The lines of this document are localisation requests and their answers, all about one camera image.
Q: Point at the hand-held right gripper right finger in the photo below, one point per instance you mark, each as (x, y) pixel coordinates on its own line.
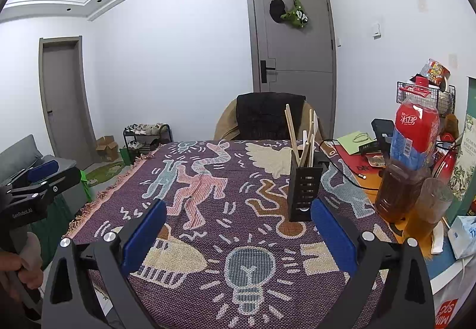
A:
(333, 236)

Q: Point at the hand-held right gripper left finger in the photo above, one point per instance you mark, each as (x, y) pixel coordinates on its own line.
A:
(147, 236)

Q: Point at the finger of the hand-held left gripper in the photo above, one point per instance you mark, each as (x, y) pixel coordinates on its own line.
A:
(63, 182)
(42, 170)

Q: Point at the black utensil holder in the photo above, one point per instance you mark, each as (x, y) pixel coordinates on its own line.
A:
(303, 202)

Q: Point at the person's left forearm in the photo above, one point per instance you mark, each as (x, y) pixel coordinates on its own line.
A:
(7, 303)

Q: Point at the person's left hand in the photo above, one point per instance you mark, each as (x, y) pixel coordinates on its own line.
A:
(22, 271)

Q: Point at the bright green plastic item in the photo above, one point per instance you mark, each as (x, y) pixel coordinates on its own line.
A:
(86, 186)

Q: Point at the grey sofa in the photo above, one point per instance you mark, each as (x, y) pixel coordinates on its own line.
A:
(18, 156)

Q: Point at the dark green cloth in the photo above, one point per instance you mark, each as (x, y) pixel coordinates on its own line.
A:
(59, 225)

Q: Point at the green floor rug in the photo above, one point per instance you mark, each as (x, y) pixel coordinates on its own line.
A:
(106, 173)

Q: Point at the cardboard box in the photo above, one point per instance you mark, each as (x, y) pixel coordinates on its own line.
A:
(107, 148)

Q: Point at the green bag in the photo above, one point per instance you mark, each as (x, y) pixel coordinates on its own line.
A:
(124, 157)

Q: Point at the plain grey door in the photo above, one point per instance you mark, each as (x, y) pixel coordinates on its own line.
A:
(63, 102)

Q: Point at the red orange printed sheet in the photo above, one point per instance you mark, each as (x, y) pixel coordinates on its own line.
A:
(357, 169)

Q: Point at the amber liquid bottle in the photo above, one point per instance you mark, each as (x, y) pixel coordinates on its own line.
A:
(398, 191)

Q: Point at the black shoe rack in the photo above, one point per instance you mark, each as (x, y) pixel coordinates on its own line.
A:
(147, 141)

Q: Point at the printed blanket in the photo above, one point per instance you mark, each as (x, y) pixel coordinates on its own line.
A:
(238, 210)

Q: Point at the clear plastic cup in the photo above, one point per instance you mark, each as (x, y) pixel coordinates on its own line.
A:
(425, 217)

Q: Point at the green paper sheet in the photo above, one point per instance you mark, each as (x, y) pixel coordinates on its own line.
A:
(353, 143)

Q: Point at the white plastic utensil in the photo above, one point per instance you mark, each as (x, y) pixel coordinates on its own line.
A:
(314, 128)
(305, 139)

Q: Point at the white crumpled tissue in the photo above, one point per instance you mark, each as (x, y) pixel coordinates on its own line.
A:
(438, 239)

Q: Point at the black box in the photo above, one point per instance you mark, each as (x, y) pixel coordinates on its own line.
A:
(382, 128)

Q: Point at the red canister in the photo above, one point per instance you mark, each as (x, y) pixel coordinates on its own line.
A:
(444, 167)

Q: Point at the tissue pack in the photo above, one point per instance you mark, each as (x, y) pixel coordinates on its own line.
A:
(465, 234)

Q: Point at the red drink bottle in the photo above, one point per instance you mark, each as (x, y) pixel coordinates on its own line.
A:
(412, 128)

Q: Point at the white paper bag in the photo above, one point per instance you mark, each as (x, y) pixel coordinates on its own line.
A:
(450, 303)

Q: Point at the tan chair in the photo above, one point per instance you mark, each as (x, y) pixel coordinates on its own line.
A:
(225, 124)

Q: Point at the black cloth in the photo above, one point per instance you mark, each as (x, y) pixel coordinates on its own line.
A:
(264, 117)

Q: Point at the green leaf printed box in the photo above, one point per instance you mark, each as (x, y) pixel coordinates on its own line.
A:
(466, 165)

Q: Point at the grey door with lock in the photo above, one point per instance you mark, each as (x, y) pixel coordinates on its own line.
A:
(297, 54)

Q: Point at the colourful snack packet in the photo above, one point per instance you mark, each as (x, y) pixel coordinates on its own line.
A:
(435, 70)

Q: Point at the green plush toy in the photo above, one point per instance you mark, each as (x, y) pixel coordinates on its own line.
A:
(295, 14)

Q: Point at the black cap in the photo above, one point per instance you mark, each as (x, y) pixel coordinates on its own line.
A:
(277, 11)

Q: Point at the white wall box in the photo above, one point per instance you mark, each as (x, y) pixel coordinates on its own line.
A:
(376, 30)

